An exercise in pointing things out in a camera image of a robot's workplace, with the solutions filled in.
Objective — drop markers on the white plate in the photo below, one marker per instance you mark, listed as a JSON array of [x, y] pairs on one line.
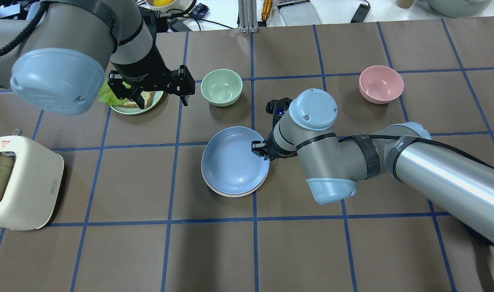
[[233, 195]]

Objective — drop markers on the green plate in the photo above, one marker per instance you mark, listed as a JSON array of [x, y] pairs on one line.
[[156, 98]]

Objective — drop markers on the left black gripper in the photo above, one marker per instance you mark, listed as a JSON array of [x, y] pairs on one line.
[[142, 65]]

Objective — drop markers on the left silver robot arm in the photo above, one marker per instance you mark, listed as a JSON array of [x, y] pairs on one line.
[[59, 60]]

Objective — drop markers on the white toaster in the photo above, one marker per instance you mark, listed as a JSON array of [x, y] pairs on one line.
[[32, 190]]

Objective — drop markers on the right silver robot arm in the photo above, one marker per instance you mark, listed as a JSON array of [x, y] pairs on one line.
[[453, 179]]

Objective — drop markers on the aluminium frame post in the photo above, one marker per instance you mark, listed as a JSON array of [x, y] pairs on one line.
[[248, 16]]

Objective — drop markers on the blue plate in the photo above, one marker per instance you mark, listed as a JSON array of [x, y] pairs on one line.
[[228, 161]]

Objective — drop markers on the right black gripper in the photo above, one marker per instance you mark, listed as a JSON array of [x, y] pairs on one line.
[[271, 150]]

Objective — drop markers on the green bowl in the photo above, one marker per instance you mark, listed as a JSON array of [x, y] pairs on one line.
[[222, 87]]

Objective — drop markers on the white bowl with fruit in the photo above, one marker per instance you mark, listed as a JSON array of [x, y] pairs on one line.
[[165, 5]]

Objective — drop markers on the yellow handled tool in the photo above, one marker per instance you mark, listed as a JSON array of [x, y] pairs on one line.
[[266, 10]]

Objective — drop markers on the metal tray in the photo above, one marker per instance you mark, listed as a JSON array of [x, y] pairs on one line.
[[298, 13]]

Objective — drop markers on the black power adapter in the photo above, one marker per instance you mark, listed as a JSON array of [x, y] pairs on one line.
[[361, 13]]

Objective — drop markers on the green lettuce leaf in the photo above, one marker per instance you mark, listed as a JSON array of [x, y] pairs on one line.
[[107, 96]]

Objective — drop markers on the pink bowl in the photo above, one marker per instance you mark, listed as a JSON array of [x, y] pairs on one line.
[[380, 85]]

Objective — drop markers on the bread slice on plate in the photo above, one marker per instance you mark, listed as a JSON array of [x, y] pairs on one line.
[[147, 97]]

